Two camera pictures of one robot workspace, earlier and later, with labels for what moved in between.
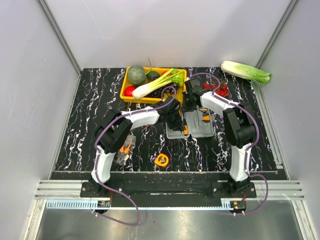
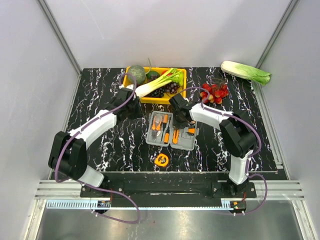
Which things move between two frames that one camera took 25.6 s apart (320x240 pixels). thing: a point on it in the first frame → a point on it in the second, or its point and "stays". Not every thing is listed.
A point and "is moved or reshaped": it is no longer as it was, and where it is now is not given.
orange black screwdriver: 186,130 → 165,121
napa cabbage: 244,71 stays
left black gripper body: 176,121 → 136,110
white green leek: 173,75 stays
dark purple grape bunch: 172,88 stays
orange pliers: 125,150 → 157,128
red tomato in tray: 168,75 stays
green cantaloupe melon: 137,75 stays
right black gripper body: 189,105 → 182,120
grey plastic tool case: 197,127 is moved or reshaped
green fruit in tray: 150,73 stays
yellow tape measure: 161,160 stays
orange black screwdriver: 206,116 is moved or reshaped
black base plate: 167,189 stays
